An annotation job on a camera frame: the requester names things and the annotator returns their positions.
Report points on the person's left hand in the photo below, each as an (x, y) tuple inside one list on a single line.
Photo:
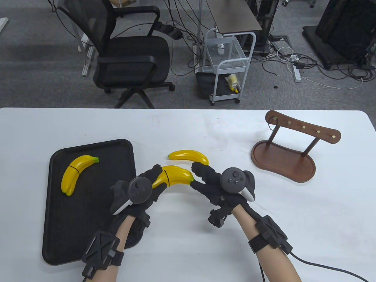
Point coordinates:
[(152, 173)]

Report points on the person's right hand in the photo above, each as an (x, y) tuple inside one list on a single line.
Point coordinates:
[(210, 179)]

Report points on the black elastic band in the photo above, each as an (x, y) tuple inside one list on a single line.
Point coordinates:
[(73, 168), (166, 177), (268, 124)]

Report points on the person's left forearm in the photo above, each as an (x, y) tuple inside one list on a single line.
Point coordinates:
[(123, 232)]

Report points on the person's right forearm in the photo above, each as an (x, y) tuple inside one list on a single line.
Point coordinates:
[(243, 223)]

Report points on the grey handheld controller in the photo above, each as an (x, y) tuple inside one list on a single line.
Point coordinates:
[(141, 189), (233, 179)]

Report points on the brown wooden hook stand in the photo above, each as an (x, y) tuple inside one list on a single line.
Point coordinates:
[(282, 164)]

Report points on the black plastic tray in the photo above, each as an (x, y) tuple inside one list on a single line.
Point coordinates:
[(73, 220)]

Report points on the black mesh bin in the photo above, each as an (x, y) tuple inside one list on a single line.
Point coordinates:
[(204, 85)]

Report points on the white utility cart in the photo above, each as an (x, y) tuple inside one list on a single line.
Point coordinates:
[(215, 82)]

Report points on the yellow white bottle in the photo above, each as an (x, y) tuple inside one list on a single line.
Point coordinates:
[(233, 80)]

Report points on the black office chair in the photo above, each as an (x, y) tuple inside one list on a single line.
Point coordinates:
[(138, 53)]

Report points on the white power strip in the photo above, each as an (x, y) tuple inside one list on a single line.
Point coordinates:
[(194, 58), (296, 73)]

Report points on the small white bottle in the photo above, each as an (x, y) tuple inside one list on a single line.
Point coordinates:
[(221, 50)]

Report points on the black power adapter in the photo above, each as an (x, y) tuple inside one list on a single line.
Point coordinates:
[(176, 35)]

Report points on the metal floor box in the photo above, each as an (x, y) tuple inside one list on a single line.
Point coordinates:
[(280, 45)]

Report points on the dark top side table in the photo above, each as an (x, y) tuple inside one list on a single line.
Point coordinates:
[(235, 17)]

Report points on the cardboard box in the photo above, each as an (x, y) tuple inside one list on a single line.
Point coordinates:
[(120, 3)]

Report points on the black equipment base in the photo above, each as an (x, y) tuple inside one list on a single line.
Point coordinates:
[(337, 29)]

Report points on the white board corner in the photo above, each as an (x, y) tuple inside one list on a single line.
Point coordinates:
[(3, 23)]

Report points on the silver metal frame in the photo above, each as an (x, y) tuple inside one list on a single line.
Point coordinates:
[(86, 69)]

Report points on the black metal desk frame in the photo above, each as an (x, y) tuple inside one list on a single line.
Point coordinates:
[(264, 17)]

